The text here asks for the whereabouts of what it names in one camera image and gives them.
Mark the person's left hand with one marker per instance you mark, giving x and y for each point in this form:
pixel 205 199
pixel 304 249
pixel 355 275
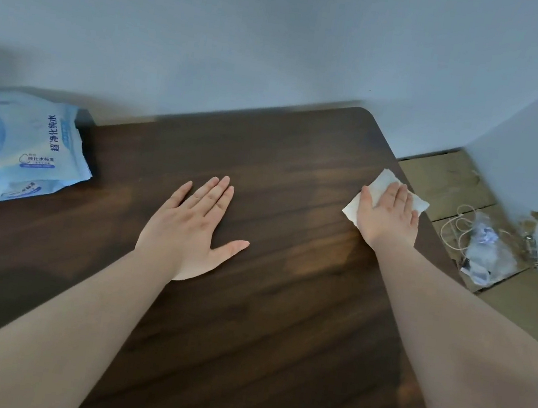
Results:
pixel 185 234

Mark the person's right hand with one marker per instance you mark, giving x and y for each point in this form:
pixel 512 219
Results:
pixel 389 218

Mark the person's right middle finger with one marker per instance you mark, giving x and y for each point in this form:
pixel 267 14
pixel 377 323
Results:
pixel 399 197

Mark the person's right little finger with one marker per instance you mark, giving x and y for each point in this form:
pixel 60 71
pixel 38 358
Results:
pixel 414 218

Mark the person's right thumb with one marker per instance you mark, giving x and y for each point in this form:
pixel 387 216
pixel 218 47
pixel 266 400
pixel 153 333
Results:
pixel 367 197

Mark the person's left thumb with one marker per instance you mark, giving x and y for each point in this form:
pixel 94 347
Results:
pixel 231 250

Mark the person's left middle finger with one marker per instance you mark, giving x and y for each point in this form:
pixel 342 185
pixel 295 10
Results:
pixel 218 194

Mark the person's left little finger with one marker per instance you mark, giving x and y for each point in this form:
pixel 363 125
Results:
pixel 179 194

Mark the white wet wipe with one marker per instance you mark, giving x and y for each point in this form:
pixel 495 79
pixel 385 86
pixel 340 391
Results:
pixel 376 184

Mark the person's right forearm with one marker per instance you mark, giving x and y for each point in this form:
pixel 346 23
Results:
pixel 465 368

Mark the person's left forearm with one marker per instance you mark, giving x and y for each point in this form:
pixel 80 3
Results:
pixel 47 325

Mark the flat brown cardboard sheet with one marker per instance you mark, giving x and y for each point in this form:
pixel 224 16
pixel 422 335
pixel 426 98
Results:
pixel 444 181
pixel 509 267
pixel 533 308

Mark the clear plastic bag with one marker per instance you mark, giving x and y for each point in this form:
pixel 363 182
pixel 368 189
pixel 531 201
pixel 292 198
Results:
pixel 484 251

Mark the blue wet wipes pack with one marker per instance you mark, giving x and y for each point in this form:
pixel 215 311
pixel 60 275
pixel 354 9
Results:
pixel 12 150

